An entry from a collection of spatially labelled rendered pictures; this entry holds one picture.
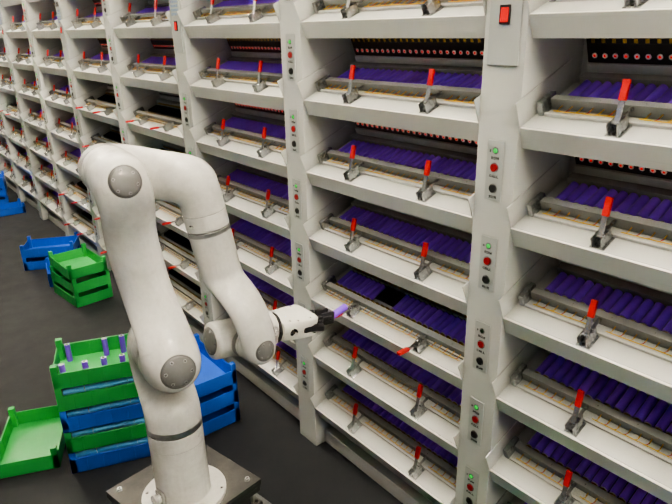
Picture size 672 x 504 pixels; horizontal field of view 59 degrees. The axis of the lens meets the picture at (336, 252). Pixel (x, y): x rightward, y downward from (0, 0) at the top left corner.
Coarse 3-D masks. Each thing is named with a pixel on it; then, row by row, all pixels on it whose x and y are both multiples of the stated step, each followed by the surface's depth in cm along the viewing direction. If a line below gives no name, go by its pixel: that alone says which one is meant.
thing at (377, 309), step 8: (328, 288) 185; (336, 288) 182; (344, 296) 180; (352, 296) 177; (360, 296) 175; (360, 304) 174; (368, 304) 171; (376, 304) 170; (368, 312) 170; (376, 312) 169; (384, 312) 166; (392, 312) 165; (392, 320) 165; (400, 320) 162; (408, 320) 161; (408, 328) 160; (416, 328) 157; (424, 328) 156; (432, 336) 153; (440, 336) 152; (440, 344) 152; (448, 344) 149; (456, 344) 148; (456, 352) 148
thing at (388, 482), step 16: (240, 368) 250; (256, 368) 245; (256, 384) 241; (272, 384) 233; (288, 400) 223; (336, 432) 205; (336, 448) 204; (352, 448) 197; (368, 464) 190; (384, 480) 185; (400, 480) 183; (400, 496) 180; (416, 496) 176
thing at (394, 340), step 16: (336, 272) 190; (320, 288) 187; (320, 304) 183; (336, 304) 180; (384, 304) 173; (432, 304) 166; (336, 320) 181; (352, 320) 172; (368, 320) 170; (368, 336) 169; (384, 336) 162; (400, 336) 160; (416, 352) 154; (432, 352) 152; (432, 368) 150; (448, 368) 146
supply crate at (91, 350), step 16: (112, 336) 205; (64, 352) 201; (80, 352) 203; (96, 352) 205; (112, 352) 205; (80, 368) 195; (96, 368) 186; (112, 368) 188; (128, 368) 190; (64, 384) 185; (80, 384) 186
